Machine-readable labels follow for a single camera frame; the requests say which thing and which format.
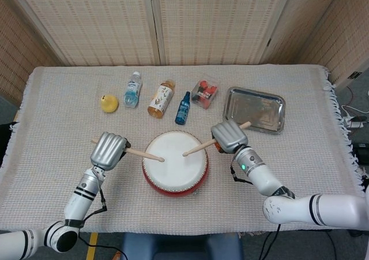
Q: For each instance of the small blue spray bottle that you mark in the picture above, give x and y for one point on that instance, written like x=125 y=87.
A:
x=182 y=110

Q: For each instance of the clear box of red items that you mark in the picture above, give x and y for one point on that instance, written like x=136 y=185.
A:
x=205 y=92

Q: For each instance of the black-fingered silver left robot hand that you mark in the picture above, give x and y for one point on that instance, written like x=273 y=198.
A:
x=108 y=150

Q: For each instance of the clear water bottle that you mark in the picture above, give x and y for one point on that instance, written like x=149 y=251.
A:
x=132 y=92

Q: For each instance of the black floor box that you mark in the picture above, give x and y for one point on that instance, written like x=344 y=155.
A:
x=361 y=152

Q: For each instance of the woven bamboo screen panel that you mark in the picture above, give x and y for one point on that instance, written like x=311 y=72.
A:
x=346 y=41
x=305 y=18
x=17 y=55
x=95 y=23
x=216 y=23

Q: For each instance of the red drum with white head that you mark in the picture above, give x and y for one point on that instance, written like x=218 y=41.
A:
x=173 y=173

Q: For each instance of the black bulky object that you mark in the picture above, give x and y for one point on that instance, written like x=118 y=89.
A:
x=4 y=141

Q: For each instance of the orange-tipped silver right robot hand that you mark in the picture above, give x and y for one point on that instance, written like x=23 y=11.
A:
x=230 y=136

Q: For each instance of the beige woven tablecloth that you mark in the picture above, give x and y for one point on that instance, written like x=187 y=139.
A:
x=57 y=113

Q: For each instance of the amber tea bottle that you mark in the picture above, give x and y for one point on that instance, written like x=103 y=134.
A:
x=161 y=100

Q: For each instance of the white power strip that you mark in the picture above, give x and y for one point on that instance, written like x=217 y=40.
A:
x=356 y=124

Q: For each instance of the yellow toy pear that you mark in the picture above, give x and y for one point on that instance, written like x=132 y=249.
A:
x=109 y=104

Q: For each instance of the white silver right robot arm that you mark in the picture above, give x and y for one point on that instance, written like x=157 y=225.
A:
x=288 y=208

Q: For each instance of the stainless steel tray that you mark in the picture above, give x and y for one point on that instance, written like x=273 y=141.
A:
x=259 y=107

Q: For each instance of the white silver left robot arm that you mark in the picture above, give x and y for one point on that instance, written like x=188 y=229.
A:
x=80 y=196

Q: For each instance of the black screen hinge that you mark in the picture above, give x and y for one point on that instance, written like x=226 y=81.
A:
x=269 y=42

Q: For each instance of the wooden drumstick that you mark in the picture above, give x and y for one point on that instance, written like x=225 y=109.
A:
x=144 y=154
x=199 y=148

